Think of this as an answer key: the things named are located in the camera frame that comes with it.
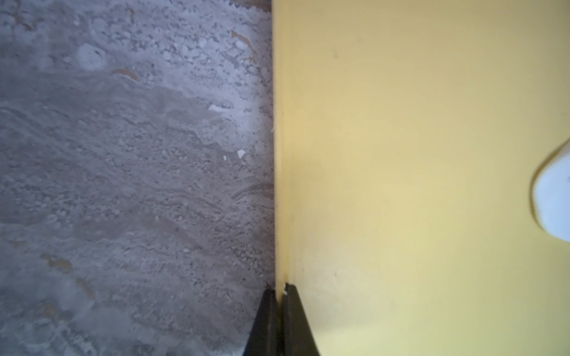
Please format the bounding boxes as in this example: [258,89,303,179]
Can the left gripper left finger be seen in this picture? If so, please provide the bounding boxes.
[243,285,278,356]

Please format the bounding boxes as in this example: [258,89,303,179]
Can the yellow plastic tray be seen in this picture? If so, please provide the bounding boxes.
[273,1,569,355]

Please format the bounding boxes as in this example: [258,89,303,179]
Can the white dough piece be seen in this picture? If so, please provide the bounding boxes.
[531,139,569,242]

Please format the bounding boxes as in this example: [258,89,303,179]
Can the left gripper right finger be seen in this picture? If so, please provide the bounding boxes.
[283,283,320,356]

